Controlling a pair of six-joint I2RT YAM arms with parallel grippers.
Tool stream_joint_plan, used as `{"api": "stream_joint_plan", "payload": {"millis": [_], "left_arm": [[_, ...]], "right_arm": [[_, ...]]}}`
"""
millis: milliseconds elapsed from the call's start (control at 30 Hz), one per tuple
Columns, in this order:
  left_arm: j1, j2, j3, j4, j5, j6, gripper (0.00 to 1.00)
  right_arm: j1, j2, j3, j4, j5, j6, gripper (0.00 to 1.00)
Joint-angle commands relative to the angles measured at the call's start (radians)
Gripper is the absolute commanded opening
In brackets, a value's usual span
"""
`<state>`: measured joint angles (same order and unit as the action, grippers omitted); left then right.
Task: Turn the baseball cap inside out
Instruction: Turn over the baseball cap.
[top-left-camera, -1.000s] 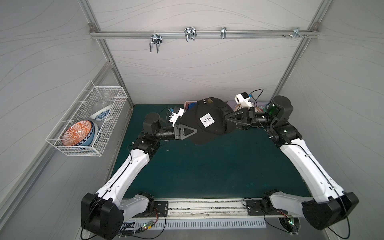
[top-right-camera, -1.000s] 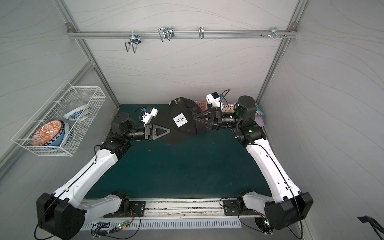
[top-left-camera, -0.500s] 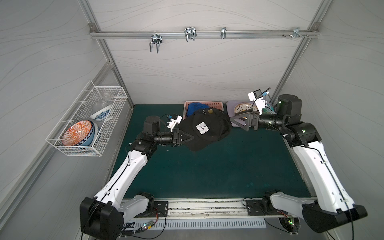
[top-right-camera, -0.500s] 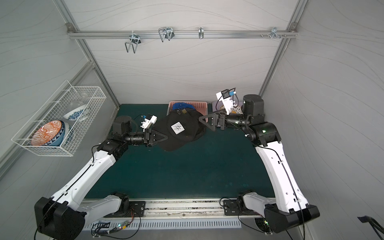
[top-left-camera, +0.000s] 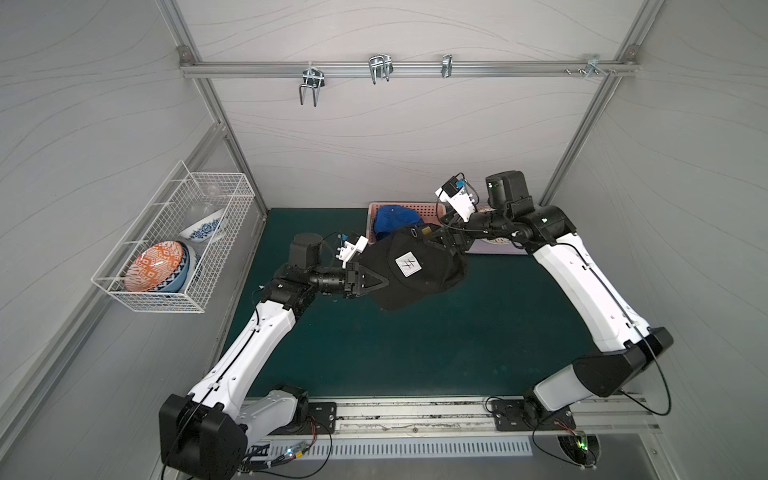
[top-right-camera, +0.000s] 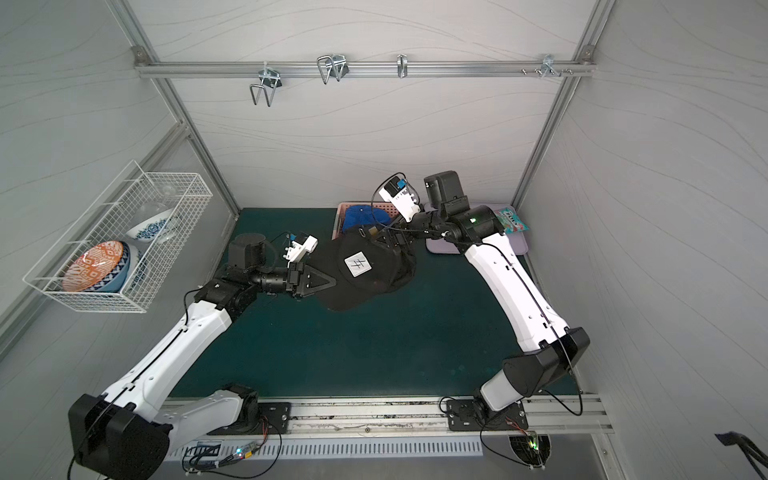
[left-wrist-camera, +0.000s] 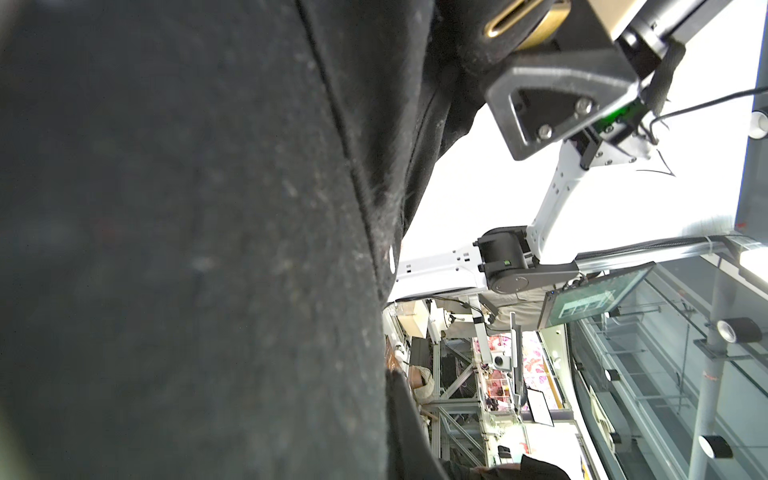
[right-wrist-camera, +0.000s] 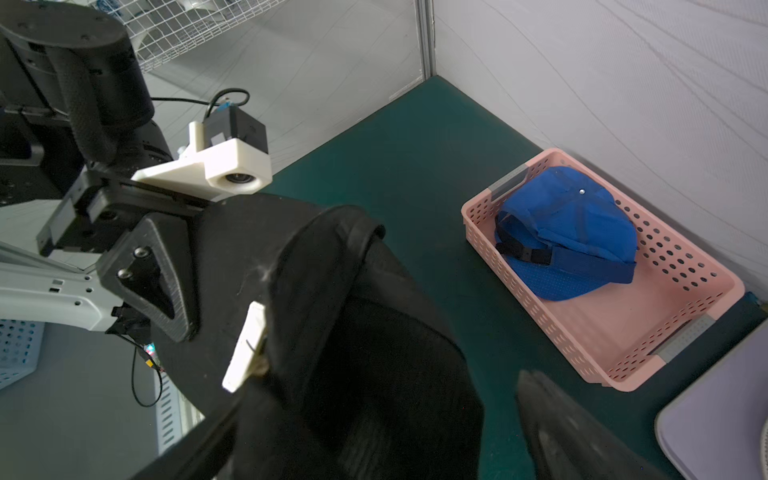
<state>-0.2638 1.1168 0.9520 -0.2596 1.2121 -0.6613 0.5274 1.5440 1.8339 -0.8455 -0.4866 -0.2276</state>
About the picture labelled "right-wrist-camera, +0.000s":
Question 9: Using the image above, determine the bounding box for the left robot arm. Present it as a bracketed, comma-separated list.
[1, 1, 205, 373]

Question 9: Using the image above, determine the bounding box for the left base cable bundle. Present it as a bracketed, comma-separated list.
[116, 332, 166, 409]

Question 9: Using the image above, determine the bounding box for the blue baseball cap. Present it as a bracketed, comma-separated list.
[494, 167, 638, 302]

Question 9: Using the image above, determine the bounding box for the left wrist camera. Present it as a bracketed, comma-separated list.
[132, 104, 273, 201]

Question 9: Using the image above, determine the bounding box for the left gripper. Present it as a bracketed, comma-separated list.
[36, 170, 210, 343]

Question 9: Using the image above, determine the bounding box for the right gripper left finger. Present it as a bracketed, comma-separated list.
[133, 387, 252, 479]

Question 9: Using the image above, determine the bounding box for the pink plastic basket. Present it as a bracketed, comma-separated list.
[461, 148, 745, 392]

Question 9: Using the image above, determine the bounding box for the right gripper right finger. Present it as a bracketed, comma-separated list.
[515, 370, 665, 480]

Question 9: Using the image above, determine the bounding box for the black baseball cap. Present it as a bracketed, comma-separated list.
[153, 194, 484, 479]

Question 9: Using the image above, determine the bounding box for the white perforated vent strip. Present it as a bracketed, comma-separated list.
[154, 373, 204, 456]

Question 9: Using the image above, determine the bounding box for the white wire basket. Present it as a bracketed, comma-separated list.
[84, 0, 282, 72]

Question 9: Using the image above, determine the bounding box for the lilac tray mat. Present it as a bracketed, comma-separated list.
[655, 323, 767, 479]

